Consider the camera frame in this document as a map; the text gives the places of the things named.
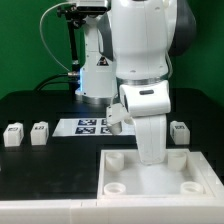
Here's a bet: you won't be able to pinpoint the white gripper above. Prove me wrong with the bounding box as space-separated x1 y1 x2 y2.
119 81 171 165

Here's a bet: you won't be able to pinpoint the white square table top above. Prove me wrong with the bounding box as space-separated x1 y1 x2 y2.
97 149 214 199

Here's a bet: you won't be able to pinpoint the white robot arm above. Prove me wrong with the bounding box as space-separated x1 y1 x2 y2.
75 0 196 165

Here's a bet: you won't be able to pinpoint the white sheet with markers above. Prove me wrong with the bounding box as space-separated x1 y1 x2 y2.
52 117 138 138

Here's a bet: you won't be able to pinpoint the white L-shaped obstacle fence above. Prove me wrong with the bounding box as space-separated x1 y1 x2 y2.
0 151 224 224

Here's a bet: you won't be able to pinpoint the black cable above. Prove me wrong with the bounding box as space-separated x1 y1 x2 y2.
33 73 78 92

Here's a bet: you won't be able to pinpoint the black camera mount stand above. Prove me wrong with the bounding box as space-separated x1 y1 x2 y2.
57 0 110 92

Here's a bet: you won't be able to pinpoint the grey cable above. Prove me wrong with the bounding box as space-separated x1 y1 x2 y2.
39 0 78 73

